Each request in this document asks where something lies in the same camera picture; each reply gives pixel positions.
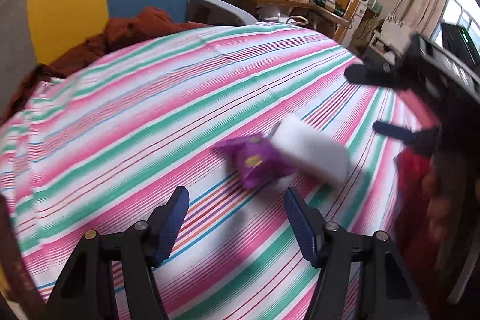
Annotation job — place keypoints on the person's red jacket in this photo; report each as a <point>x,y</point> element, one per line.
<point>412,192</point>

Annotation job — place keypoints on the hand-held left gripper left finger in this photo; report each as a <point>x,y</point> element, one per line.
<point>172,226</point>

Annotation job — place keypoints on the white storage rack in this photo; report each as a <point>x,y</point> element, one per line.
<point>390,39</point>

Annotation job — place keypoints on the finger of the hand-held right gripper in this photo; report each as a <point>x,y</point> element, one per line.
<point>367,74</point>
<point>397,135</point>

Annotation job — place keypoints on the person's right hand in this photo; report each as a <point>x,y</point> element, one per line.
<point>437,203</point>

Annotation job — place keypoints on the yellow wooden cabinet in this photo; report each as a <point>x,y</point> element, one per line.
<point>341,3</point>

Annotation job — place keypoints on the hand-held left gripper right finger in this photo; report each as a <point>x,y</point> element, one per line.
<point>300,226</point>

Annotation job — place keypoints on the barred window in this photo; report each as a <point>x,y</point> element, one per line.
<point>463,5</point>

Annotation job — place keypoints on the striped tablecloth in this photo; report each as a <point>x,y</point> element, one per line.
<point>150,117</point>

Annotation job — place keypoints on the white foam block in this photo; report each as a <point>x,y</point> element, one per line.
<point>315,151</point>

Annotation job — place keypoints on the purple packet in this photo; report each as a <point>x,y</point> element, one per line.
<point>255,162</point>

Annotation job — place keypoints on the brown crumpled cloth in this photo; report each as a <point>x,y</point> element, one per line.
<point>131,27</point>

